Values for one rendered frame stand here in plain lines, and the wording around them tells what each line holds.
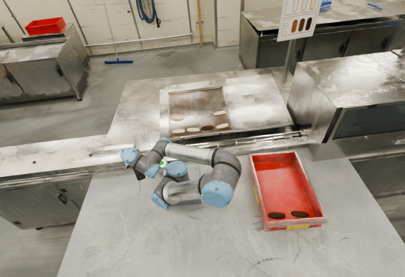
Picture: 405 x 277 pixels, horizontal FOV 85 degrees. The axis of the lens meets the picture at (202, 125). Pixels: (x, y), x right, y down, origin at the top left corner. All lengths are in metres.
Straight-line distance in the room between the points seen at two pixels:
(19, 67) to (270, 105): 3.51
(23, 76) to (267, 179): 3.72
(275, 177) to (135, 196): 0.93
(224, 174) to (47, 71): 3.51
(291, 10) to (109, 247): 2.07
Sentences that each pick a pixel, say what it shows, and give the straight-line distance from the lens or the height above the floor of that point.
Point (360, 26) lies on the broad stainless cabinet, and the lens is 3.74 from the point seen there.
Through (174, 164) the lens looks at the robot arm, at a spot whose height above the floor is 1.11.
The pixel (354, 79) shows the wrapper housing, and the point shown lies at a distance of 1.70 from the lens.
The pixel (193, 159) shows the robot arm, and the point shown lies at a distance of 1.04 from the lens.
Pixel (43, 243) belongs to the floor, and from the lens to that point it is 2.77.
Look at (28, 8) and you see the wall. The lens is 5.66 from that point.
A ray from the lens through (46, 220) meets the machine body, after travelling 2.56.
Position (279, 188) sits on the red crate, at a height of 0.82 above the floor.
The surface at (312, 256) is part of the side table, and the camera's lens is 1.42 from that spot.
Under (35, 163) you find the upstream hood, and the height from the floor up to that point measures 0.92.
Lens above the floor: 2.11
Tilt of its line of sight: 44 degrees down
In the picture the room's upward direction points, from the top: 6 degrees counter-clockwise
